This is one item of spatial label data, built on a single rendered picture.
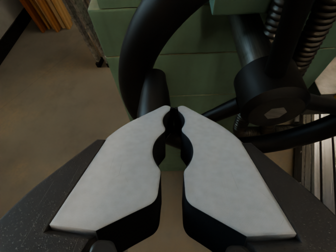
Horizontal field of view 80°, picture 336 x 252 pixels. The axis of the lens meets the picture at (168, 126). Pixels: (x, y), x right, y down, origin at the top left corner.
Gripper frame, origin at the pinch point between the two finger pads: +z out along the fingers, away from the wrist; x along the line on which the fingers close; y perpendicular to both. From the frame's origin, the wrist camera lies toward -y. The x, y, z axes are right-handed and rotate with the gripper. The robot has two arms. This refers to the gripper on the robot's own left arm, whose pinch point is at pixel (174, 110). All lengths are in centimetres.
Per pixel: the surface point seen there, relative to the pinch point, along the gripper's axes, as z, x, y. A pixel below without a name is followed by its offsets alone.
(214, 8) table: 13.7, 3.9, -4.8
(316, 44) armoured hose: 13.5, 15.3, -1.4
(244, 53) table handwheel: 12.3, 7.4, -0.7
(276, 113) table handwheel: 6.4, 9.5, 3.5
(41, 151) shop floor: 71, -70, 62
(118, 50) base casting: 27.4, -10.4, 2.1
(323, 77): 35.0, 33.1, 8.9
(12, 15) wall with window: 157, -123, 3
